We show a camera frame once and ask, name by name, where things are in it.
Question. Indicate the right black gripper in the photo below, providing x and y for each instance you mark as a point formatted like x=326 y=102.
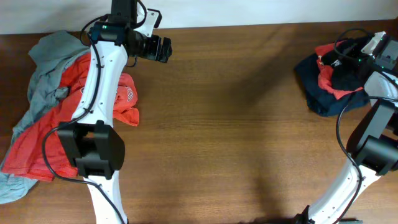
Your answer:
x=351 y=53

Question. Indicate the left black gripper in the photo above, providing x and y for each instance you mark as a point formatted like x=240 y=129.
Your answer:
x=153 y=53

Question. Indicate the black t-shirt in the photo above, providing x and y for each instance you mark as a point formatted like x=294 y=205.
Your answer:
x=344 y=76

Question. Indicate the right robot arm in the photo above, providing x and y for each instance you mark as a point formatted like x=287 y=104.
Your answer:
x=370 y=154

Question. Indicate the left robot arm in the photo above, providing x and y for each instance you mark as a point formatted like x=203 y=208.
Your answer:
x=91 y=144

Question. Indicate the folded red printed t-shirt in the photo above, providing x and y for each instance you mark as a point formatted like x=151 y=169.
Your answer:
x=326 y=71

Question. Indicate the folded navy t-shirt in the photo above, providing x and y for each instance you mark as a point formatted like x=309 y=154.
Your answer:
x=318 y=100

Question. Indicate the grey t-shirt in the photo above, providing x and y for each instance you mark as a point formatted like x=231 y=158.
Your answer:
x=52 y=55

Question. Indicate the crumpled red t-shirt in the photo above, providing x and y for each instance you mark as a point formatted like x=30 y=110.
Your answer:
x=25 y=158

